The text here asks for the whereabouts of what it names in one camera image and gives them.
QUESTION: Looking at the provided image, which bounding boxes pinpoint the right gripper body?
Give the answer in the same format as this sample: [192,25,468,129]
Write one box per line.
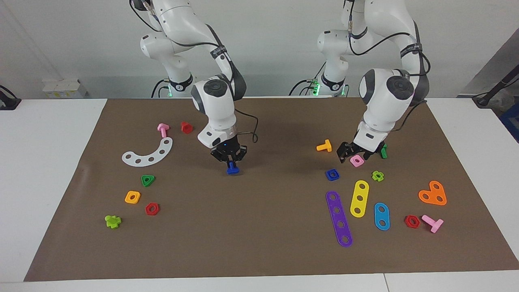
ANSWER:
[218,137,241,157]

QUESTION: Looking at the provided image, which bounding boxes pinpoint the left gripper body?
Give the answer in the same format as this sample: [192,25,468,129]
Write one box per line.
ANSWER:
[351,142,376,157]

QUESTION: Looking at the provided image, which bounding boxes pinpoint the yellow oval perforated plate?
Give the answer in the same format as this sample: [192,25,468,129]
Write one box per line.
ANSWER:
[350,180,370,218]

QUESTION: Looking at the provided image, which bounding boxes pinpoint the white curved perforated plate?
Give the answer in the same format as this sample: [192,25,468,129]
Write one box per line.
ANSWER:
[122,137,174,167]

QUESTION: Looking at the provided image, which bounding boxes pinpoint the blue oval perforated plate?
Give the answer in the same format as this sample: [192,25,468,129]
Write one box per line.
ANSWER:
[374,202,390,231]

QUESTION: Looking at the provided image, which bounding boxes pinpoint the purple long perforated plate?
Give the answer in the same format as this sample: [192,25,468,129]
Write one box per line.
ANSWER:
[326,191,353,248]

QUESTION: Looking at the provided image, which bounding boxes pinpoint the orange heart-shaped perforated plate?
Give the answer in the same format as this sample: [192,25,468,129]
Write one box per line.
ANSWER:
[418,181,447,206]

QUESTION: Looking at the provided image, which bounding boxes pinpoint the black stand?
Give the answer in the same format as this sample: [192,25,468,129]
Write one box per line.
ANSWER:
[0,85,22,111]
[472,67,519,108]

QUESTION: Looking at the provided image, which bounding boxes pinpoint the blue crate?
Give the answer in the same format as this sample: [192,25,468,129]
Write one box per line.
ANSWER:
[499,101,519,143]

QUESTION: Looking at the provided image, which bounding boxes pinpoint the white box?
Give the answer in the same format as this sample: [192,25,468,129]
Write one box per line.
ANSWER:
[42,79,88,99]

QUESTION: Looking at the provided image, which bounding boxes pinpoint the black cable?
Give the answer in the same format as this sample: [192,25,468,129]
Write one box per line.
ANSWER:
[151,79,169,99]
[234,109,259,144]
[389,99,427,133]
[288,61,327,97]

